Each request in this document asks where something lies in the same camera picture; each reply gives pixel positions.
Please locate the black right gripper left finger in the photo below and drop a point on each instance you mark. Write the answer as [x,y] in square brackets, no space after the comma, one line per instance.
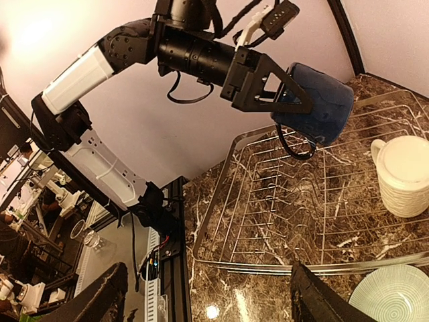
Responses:
[102,300]

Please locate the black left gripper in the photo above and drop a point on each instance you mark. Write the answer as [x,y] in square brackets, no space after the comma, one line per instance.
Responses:
[245,82]

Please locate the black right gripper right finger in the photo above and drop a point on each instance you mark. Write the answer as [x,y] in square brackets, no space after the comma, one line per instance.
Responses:
[313,300]

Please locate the dark blue ceramic mug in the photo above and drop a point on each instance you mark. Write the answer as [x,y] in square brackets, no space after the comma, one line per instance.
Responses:
[332,104]

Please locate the white ribbed ceramic mug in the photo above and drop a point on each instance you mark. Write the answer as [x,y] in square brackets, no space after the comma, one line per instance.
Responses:
[402,173]

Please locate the clear drinking glass outside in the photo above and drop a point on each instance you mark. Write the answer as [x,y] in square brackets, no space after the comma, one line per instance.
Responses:
[82,233]

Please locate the green ribbed ceramic bowl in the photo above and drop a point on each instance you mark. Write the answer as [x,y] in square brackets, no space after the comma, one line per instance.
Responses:
[393,293]

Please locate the white slotted cable duct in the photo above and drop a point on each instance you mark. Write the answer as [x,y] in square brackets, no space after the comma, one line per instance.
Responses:
[155,303]

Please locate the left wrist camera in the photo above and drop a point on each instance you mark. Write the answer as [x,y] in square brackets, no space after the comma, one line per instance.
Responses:
[267,24]

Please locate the black aluminium front rail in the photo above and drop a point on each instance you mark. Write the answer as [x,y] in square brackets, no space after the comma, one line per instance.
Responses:
[174,284]

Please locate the wire dish rack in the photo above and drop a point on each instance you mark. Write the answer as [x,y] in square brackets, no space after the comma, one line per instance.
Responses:
[269,209]

